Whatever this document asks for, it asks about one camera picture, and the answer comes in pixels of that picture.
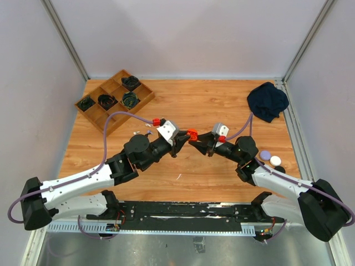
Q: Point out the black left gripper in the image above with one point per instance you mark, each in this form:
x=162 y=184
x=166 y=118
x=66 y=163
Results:
x=178 y=142

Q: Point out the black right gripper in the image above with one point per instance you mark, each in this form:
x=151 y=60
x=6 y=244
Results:
x=204 y=146

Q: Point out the orange earbud charging case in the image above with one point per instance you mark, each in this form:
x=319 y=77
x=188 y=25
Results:
x=193 y=135

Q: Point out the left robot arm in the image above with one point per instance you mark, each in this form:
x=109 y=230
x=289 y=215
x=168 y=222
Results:
x=44 y=202

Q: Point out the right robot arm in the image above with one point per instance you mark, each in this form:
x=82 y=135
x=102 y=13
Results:
x=288 y=183

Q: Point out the white charging case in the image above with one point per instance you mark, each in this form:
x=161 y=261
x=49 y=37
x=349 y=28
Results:
x=275 y=161

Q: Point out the black charging case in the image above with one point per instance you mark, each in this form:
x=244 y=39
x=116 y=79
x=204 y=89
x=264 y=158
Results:
x=280 y=169

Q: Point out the black yellow rolled tie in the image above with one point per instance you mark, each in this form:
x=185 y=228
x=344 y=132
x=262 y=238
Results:
x=130 y=100

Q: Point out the dark blue crumpled cloth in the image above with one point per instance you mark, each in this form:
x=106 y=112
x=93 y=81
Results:
x=266 y=102

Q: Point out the wooden compartment tray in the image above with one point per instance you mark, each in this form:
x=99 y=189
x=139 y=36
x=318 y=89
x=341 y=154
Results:
x=121 y=92

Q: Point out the black dotted rolled tie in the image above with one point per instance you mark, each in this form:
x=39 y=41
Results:
x=130 y=82

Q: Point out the black orange rolled tie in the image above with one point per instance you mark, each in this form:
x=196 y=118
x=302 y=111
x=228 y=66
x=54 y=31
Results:
x=106 y=101

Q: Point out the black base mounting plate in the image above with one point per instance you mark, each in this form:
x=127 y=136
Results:
x=182 y=216

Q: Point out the dark green rolled tie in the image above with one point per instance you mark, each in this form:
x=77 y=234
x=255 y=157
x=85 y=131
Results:
x=85 y=103

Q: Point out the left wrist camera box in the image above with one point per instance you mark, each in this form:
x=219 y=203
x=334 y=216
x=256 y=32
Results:
x=168 y=131

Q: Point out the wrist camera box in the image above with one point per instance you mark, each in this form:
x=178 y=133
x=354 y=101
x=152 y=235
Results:
x=220 y=129
x=168 y=131

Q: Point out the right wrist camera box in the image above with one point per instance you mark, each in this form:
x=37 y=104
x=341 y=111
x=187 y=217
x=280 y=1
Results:
x=220 y=129

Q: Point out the aluminium frame rail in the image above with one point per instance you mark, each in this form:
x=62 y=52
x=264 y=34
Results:
x=262 y=232

